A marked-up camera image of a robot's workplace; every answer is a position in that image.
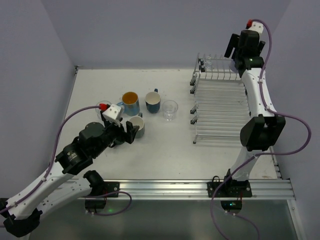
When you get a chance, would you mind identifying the dark teal mug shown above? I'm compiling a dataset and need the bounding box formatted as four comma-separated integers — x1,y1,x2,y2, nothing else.
129,112,146,139

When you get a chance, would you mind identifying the light blue butterfly mug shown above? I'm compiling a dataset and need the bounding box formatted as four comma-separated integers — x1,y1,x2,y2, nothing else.
116,91,140,116

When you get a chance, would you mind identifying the clear faceted glass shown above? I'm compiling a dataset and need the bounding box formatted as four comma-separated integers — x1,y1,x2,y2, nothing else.
95,100,112,121

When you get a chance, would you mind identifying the dark blue faceted mug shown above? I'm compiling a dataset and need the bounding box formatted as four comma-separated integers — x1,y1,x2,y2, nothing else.
145,88,161,114

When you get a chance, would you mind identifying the lavender plastic cup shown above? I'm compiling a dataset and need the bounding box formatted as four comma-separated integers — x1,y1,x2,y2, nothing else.
229,60,239,74

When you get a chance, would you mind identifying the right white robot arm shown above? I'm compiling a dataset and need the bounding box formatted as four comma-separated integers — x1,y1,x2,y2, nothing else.
224,29,286,182

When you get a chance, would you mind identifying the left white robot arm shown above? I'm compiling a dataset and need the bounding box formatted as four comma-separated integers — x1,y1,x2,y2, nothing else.
0,121,139,238

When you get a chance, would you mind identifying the silver metal dish rack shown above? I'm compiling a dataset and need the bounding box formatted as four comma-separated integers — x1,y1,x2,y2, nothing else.
189,52,277,166

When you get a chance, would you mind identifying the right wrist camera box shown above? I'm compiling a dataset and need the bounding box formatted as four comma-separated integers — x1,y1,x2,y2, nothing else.
246,19,264,34

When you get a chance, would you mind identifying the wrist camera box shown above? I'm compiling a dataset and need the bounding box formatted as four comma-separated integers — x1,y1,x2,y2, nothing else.
246,19,264,34
102,104,124,127

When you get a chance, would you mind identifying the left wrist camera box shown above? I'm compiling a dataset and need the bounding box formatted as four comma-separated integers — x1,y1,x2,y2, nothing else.
102,104,124,127

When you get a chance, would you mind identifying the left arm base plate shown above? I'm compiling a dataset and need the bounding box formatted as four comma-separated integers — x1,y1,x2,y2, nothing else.
98,181,120,198

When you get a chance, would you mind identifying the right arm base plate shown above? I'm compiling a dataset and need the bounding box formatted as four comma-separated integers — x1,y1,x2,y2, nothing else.
206,176,253,198

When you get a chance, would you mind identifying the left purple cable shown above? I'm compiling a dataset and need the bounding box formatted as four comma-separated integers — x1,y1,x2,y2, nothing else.
0,102,133,216

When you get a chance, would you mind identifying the aluminium mounting rail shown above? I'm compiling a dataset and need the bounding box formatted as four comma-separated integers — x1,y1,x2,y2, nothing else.
31,177,297,201

